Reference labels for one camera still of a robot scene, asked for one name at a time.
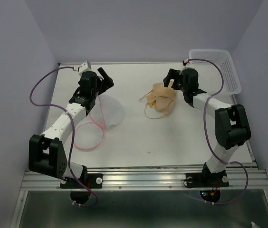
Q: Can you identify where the white mesh laundry bag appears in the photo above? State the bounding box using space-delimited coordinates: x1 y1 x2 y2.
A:
74 95 125 151

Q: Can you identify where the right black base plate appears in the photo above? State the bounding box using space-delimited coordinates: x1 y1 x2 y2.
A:
183 171 230 203

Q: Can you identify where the beige bra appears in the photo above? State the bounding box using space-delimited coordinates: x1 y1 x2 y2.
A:
139 81 177 119

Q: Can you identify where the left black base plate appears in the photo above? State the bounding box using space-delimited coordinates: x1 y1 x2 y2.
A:
60 173 103 208

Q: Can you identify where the white plastic basket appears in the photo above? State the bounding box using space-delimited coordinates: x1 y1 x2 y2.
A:
189 49 242 96

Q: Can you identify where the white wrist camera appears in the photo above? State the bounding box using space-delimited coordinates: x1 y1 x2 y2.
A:
182 59 195 70
78 61 92 76

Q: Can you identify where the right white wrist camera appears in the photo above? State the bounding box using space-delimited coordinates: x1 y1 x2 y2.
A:
182 59 195 70

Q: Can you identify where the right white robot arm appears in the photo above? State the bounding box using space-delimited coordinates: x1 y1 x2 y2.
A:
163 68 251 188

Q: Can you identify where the aluminium front rail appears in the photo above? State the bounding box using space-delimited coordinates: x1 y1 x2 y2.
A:
20 167 268 191

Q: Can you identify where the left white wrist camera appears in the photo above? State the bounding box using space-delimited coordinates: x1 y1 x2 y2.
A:
78 61 92 76

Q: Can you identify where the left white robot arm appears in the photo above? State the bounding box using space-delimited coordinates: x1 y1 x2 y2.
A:
29 65 114 189

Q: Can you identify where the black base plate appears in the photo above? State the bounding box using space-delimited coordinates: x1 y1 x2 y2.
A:
60 173 103 208
183 171 230 203

